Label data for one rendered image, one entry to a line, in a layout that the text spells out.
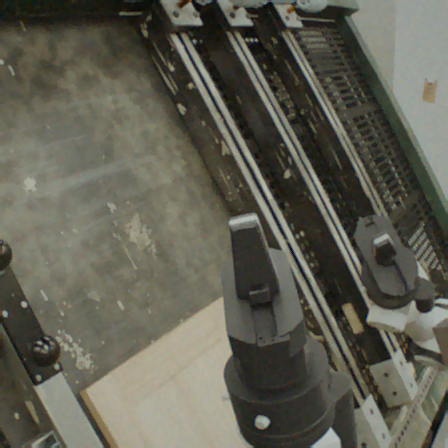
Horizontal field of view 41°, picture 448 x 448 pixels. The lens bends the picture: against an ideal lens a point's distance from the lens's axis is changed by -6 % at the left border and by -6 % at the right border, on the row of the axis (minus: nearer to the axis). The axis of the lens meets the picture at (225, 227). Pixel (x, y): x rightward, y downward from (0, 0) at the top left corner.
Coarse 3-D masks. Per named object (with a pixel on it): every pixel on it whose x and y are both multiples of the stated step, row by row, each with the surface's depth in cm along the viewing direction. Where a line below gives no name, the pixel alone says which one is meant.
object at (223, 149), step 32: (160, 0) 123; (160, 32) 124; (160, 64) 126; (192, 64) 126; (192, 96) 125; (192, 128) 127; (224, 128) 125; (224, 160) 125; (224, 192) 127; (256, 192) 124; (288, 256) 124; (320, 320) 124; (352, 384) 125
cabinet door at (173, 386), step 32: (192, 320) 104; (224, 320) 111; (160, 352) 96; (192, 352) 101; (224, 352) 108; (96, 384) 84; (128, 384) 89; (160, 384) 93; (192, 384) 99; (224, 384) 105; (96, 416) 83; (128, 416) 86; (160, 416) 91; (192, 416) 96; (224, 416) 101
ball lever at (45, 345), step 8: (40, 336) 66; (48, 336) 66; (32, 344) 65; (40, 344) 65; (48, 344) 65; (56, 344) 66; (32, 352) 65; (40, 352) 64; (48, 352) 65; (56, 352) 65; (32, 360) 65; (40, 360) 64; (48, 360) 65; (56, 360) 65
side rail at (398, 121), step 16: (352, 32) 226; (352, 48) 228; (368, 48) 231; (368, 64) 227; (368, 80) 229; (384, 80) 230; (384, 96) 227; (384, 112) 229; (400, 112) 229; (400, 128) 227; (416, 144) 229; (416, 160) 228; (416, 176) 229; (432, 176) 229; (432, 192) 228; (432, 208) 229; (432, 224) 231
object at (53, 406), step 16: (0, 336) 75; (0, 352) 76; (16, 368) 75; (16, 384) 76; (32, 384) 74; (48, 384) 76; (64, 384) 78; (32, 400) 75; (48, 400) 75; (64, 400) 77; (32, 416) 76; (48, 416) 74; (64, 416) 76; (80, 416) 78; (64, 432) 75; (80, 432) 77
